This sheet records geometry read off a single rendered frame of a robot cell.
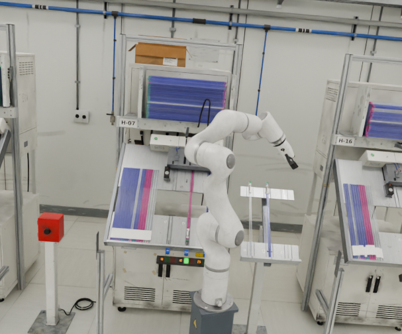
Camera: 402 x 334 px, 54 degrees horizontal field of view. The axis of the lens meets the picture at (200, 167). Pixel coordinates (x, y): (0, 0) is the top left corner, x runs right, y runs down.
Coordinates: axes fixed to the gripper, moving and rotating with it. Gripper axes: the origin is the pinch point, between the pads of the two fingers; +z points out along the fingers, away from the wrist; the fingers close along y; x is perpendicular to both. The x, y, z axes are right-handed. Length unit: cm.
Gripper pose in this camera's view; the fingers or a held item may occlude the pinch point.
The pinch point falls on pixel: (293, 161)
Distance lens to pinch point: 208.2
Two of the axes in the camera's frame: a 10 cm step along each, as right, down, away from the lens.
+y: 0.1, -5.8, 8.1
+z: 5.8, 6.6, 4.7
